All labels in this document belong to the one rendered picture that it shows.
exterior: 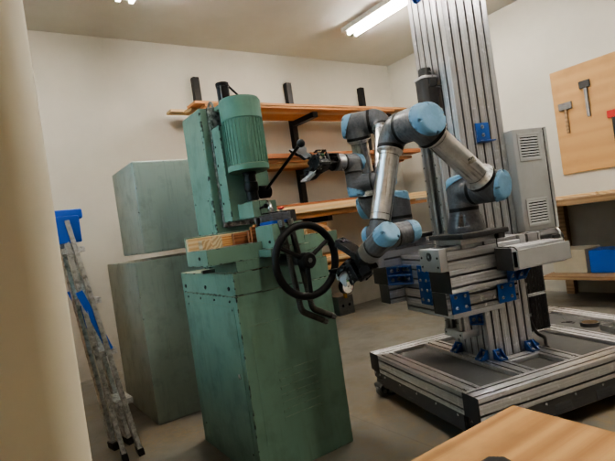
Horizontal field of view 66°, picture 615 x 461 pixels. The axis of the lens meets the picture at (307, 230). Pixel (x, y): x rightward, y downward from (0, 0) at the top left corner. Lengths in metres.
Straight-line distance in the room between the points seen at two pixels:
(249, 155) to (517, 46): 3.59
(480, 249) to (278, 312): 0.83
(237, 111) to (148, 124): 2.42
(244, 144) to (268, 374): 0.91
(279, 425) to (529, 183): 1.51
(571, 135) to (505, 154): 2.42
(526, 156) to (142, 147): 3.05
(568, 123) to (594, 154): 0.35
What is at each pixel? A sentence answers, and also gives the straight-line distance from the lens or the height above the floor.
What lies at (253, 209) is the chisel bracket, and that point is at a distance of 1.98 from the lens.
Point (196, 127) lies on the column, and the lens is 2.26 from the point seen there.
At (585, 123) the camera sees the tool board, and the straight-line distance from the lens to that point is 4.73.
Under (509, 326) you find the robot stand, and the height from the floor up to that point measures 0.35.
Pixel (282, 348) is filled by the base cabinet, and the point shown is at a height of 0.48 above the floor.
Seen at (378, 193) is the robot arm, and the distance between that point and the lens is 1.69.
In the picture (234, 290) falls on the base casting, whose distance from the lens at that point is 1.81.
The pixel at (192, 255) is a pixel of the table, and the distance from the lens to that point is 1.89.
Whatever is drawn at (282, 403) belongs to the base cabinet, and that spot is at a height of 0.27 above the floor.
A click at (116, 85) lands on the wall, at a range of 4.41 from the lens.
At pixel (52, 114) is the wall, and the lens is 4.23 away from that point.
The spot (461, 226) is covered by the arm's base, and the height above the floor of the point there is 0.84.
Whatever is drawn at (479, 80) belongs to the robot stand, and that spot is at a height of 1.47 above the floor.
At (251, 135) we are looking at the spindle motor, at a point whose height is 1.33.
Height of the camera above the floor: 0.94
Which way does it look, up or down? 1 degrees down
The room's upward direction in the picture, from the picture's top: 8 degrees counter-clockwise
